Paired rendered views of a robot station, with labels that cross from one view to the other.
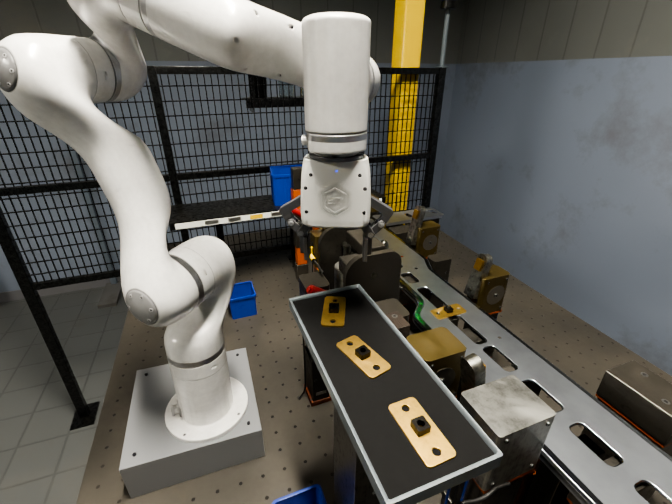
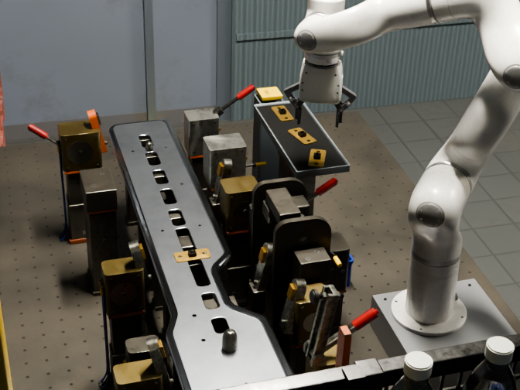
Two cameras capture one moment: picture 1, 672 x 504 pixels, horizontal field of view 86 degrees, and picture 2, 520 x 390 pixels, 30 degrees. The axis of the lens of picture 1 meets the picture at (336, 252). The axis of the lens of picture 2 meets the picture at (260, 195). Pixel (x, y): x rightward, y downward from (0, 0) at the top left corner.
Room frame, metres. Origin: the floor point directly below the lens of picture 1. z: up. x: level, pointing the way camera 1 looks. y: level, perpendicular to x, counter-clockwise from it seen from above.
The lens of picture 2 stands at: (2.58, -0.01, 2.34)
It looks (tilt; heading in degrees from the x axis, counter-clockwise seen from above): 32 degrees down; 184
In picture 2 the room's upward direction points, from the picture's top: 2 degrees clockwise
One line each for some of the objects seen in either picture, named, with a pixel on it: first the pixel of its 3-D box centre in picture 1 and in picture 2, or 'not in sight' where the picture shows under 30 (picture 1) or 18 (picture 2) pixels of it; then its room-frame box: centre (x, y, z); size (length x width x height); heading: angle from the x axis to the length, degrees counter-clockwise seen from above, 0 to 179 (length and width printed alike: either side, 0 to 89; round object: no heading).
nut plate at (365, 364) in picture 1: (362, 353); (302, 134); (0.40, -0.04, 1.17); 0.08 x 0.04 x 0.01; 35
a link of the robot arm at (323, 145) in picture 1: (334, 141); (323, 54); (0.51, 0.00, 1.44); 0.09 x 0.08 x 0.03; 87
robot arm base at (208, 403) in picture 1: (202, 379); (432, 282); (0.61, 0.31, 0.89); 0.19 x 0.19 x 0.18
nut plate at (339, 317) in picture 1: (334, 308); (316, 156); (0.50, 0.00, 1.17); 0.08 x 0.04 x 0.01; 176
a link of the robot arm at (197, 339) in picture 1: (198, 295); (437, 217); (0.64, 0.29, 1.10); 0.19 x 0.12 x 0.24; 161
